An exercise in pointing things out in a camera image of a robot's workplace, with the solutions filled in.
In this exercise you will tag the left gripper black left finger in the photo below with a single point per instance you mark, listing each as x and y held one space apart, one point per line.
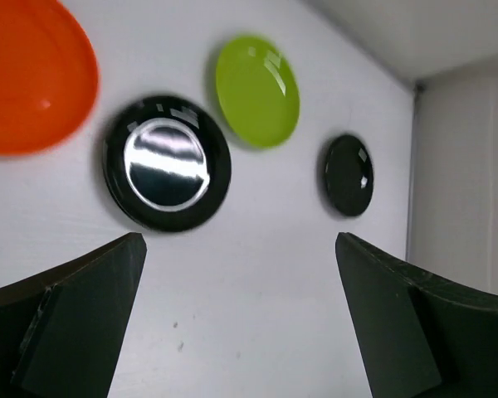
62 330

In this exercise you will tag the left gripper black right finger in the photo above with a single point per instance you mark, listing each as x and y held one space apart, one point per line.
419 334

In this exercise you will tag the black plate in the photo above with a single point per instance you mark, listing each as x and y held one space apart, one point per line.
347 175
166 163

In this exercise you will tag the green plate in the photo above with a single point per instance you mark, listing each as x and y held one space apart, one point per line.
257 91

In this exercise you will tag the orange plate back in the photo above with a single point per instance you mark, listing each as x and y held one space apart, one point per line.
49 76

